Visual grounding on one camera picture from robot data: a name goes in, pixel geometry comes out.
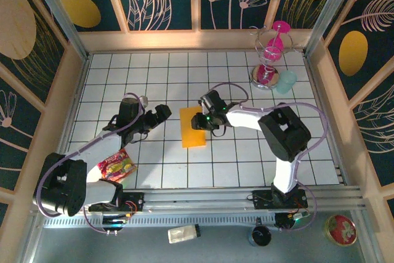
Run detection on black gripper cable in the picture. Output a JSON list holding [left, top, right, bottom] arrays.
[[211, 124, 227, 137], [132, 129, 151, 144]]

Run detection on colourful snack bag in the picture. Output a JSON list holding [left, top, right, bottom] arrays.
[[97, 148, 139, 183]]

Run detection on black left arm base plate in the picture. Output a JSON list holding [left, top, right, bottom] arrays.
[[87, 191, 145, 213]]

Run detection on silver wire glass rack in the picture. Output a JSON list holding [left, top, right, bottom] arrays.
[[249, 25, 305, 91]]

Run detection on aluminium mounting rail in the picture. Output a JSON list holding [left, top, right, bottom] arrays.
[[30, 184, 369, 214]]

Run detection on grey slotted cable duct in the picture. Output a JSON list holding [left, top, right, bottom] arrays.
[[42, 215, 278, 229]]

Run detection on clear jar with black lid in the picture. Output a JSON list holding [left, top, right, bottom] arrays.
[[167, 224, 201, 245]]

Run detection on pink wine glass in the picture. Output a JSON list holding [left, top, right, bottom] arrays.
[[265, 20, 292, 62]]

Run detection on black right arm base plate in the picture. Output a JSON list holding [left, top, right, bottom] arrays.
[[251, 189, 308, 210]]

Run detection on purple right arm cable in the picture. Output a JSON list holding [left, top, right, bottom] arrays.
[[211, 81, 329, 233]]

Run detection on red round tin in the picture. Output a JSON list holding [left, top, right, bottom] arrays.
[[325, 214, 358, 247]]

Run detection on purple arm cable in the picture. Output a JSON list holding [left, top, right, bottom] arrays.
[[211, 81, 329, 233], [36, 92, 148, 235]]

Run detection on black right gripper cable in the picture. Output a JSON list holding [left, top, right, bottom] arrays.
[[211, 124, 227, 137]]

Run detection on yellow paper sheet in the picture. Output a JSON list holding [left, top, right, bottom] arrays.
[[179, 105, 207, 149]]

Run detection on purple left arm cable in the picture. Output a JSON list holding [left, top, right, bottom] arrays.
[[36, 92, 148, 235]]

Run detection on black round cap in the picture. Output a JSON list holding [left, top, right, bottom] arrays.
[[247, 217, 273, 248]]

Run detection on teal plastic cup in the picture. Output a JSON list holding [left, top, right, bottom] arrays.
[[276, 70, 298, 95]]

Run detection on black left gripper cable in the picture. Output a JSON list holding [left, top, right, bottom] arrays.
[[132, 129, 151, 144]]

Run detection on aluminium frame post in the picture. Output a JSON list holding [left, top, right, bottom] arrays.
[[303, 0, 361, 57], [26, 0, 90, 60]]

